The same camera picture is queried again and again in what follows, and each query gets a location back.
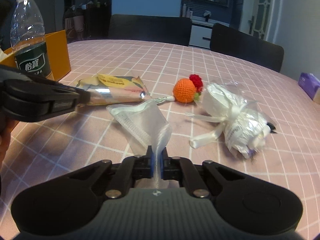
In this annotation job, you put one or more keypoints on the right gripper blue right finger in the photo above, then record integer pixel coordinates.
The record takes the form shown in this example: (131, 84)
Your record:
(185, 172)

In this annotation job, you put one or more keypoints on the yellow pink snack packet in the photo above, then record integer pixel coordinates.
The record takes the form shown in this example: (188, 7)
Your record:
(108, 89)

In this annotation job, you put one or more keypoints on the black chair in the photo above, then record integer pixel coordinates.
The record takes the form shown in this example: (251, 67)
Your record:
(234, 43)
(172, 30)

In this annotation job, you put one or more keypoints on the white ribbon-tied wrapped bundle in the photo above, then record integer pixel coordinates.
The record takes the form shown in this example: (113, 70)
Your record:
(238, 118)

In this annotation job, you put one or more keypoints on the white cabinet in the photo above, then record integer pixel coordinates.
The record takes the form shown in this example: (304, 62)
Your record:
(201, 32)

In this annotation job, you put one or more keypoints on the clear plastic water bottle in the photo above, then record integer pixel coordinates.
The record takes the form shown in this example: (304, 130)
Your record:
(28, 41)

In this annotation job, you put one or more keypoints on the pink checked tablecloth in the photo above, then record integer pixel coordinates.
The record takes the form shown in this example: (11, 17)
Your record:
(45, 150)

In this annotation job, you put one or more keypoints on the right black chair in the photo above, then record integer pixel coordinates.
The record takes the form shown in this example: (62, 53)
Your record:
(234, 43)

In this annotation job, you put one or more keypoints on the orange cardboard box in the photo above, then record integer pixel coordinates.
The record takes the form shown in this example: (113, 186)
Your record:
(57, 55)

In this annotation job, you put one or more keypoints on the left black chair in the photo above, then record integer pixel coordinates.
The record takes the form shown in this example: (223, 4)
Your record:
(172, 30)

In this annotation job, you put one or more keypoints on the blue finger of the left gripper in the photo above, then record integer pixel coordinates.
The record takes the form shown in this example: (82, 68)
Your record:
(72, 97)

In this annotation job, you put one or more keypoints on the purple tissue pack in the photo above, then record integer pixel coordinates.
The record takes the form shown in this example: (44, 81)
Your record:
(311, 85)

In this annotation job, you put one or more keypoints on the white mesh drawstring pouch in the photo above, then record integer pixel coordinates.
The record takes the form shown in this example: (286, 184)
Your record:
(144, 125)

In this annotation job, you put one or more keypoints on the person's left hand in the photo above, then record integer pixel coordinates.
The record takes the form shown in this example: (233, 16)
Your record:
(6, 138)

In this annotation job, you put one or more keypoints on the white glass-panel door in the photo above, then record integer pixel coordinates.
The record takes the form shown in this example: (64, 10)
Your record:
(260, 19)

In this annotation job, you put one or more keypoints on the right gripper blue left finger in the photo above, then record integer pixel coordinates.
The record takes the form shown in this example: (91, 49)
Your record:
(125, 174)

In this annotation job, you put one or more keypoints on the orange crochet ball toy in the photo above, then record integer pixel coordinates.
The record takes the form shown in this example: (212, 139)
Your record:
(188, 89)

